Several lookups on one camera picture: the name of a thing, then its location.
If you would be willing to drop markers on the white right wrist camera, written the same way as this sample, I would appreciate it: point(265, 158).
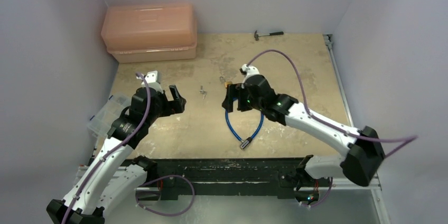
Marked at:
point(248, 71)

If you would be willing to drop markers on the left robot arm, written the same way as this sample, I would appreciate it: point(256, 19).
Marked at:
point(99, 191)

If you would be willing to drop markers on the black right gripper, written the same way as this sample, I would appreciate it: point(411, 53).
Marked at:
point(239, 96)

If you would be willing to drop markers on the brass padlock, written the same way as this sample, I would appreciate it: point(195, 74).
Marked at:
point(225, 82)

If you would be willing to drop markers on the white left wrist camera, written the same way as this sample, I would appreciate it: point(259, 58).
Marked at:
point(153, 81)

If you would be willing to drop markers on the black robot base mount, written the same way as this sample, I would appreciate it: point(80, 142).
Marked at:
point(284, 178)

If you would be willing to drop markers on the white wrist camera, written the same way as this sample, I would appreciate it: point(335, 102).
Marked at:
point(153, 81)
point(248, 71)

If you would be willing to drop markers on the small black-handled hammer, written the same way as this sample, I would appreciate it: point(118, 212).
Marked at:
point(257, 35)

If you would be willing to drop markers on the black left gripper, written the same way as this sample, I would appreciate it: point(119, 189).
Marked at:
point(173, 106)

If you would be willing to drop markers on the clear plastic screw organizer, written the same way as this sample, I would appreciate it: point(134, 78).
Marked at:
point(100, 123)

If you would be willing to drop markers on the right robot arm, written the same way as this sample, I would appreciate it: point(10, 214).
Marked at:
point(359, 154)

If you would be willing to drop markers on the pink plastic toolbox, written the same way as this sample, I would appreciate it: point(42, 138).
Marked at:
point(148, 33)

